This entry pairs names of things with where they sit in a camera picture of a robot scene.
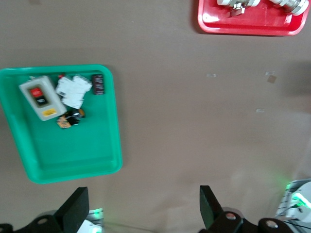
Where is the grey switch box red button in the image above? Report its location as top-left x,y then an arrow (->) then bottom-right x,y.
18,75 -> 68,122

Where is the black orange knob component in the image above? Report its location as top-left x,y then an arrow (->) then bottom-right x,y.
56,108 -> 86,130

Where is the green plastic tray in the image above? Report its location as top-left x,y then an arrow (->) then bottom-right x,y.
0,64 -> 123,184

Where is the red tray holding valves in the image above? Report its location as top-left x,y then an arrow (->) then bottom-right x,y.
197,0 -> 311,37

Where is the white circuit breaker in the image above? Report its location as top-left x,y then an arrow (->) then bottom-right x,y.
55,74 -> 93,110

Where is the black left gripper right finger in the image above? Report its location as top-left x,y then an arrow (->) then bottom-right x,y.
198,185 -> 295,233

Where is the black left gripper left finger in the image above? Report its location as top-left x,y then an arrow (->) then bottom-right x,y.
0,186 -> 89,233

